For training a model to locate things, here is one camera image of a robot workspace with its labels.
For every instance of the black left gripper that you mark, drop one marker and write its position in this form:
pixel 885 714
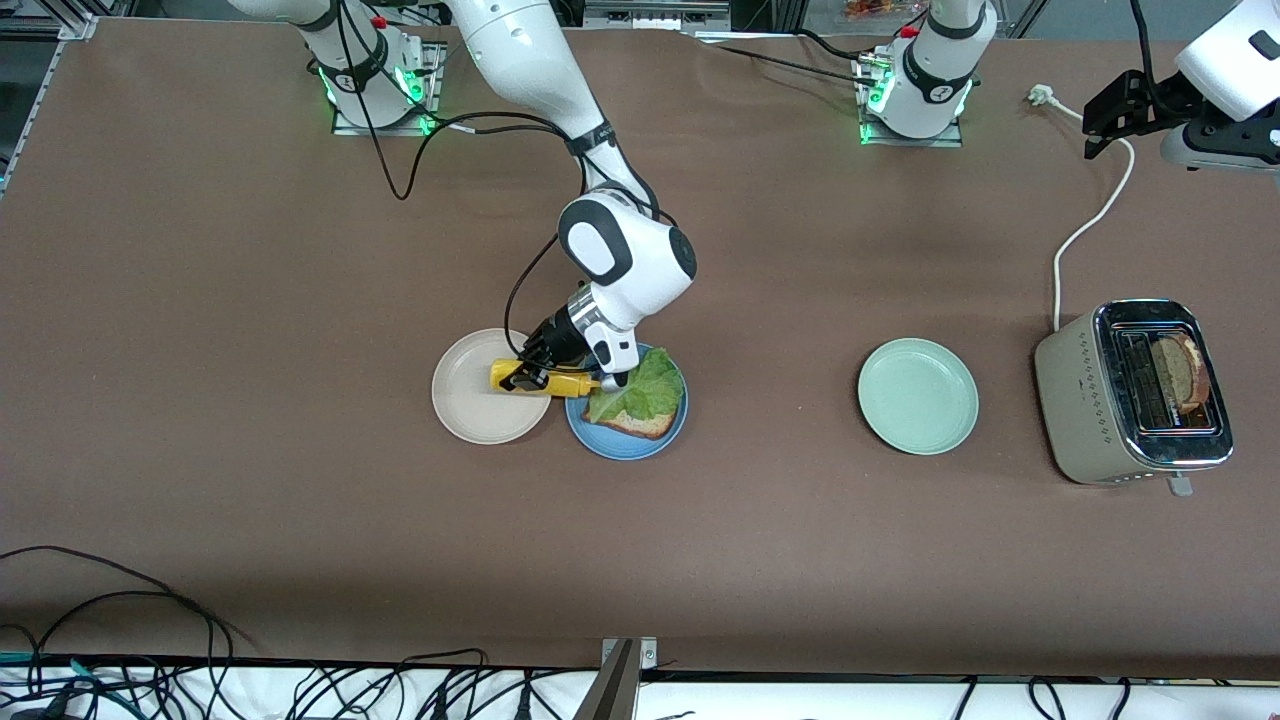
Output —
pixel 1138 100

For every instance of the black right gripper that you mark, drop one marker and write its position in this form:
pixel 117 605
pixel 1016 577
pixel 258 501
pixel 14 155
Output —
pixel 556 343

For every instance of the yellow squeeze bottle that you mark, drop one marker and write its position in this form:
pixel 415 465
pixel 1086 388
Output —
pixel 572 383

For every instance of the green lettuce leaf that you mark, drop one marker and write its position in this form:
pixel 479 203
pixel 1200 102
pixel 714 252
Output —
pixel 650 395

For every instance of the blue round plate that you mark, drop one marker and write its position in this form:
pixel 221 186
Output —
pixel 625 450

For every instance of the toasted brown bread slice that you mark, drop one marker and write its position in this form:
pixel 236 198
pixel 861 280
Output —
pixel 1185 372
pixel 645 428

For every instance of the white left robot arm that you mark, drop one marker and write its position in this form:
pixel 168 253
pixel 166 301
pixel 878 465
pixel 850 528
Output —
pixel 935 70

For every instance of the beige round plate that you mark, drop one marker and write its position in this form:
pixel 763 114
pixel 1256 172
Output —
pixel 470 410

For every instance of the mint green round plate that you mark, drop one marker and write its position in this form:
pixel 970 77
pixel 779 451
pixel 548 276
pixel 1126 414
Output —
pixel 918 397

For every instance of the beige chrome toaster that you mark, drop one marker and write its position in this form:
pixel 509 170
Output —
pixel 1085 410

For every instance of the orange packet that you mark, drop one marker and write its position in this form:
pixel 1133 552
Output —
pixel 875 9

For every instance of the grey metal box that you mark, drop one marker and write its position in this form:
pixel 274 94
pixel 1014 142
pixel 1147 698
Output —
pixel 655 14

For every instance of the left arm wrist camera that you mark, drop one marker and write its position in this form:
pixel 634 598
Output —
pixel 1225 148

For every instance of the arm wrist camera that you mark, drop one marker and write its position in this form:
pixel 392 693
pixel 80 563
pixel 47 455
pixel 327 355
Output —
pixel 612 381
pixel 1225 148

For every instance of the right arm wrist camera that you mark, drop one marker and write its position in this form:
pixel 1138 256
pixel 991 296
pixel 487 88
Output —
pixel 612 381

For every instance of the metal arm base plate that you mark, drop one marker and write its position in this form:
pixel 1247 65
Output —
pixel 432 100
pixel 950 141

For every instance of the metal table edge bracket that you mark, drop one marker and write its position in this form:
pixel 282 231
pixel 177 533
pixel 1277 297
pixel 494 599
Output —
pixel 610 690

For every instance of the aluminium frame rail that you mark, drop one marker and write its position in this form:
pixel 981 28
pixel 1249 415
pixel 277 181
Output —
pixel 60 25

